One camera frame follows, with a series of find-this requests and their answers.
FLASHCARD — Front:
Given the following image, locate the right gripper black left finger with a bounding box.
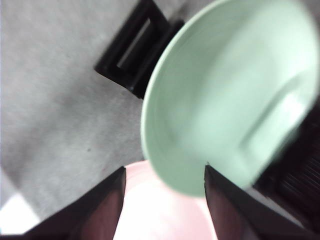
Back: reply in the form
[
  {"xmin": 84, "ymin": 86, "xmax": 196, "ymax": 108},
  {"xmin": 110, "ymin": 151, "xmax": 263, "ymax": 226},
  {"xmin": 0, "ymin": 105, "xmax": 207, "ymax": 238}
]
[{"xmin": 0, "ymin": 166, "xmax": 127, "ymax": 240}]

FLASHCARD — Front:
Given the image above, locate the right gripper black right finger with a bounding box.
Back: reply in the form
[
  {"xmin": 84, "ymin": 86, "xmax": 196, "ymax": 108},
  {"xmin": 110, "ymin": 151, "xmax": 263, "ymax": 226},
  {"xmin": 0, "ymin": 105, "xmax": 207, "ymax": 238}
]
[{"xmin": 204, "ymin": 164, "xmax": 320, "ymax": 240}]

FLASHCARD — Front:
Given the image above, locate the pink round plate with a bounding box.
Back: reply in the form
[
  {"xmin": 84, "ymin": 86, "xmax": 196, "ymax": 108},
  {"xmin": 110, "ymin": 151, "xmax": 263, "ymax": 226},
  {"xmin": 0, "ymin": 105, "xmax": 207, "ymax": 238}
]
[{"xmin": 113, "ymin": 159, "xmax": 218, "ymax": 240}]

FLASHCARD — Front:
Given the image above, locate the green round plate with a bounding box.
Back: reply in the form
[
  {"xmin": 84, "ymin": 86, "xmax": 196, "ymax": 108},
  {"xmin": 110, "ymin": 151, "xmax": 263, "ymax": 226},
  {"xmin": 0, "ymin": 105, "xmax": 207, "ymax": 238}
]
[{"xmin": 140, "ymin": 0, "xmax": 320, "ymax": 198}]

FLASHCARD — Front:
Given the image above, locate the black plastic plate rack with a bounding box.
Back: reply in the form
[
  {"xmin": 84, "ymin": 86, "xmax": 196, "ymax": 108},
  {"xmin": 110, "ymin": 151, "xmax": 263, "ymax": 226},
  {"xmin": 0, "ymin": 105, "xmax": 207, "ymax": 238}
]
[{"xmin": 94, "ymin": 0, "xmax": 320, "ymax": 233}]

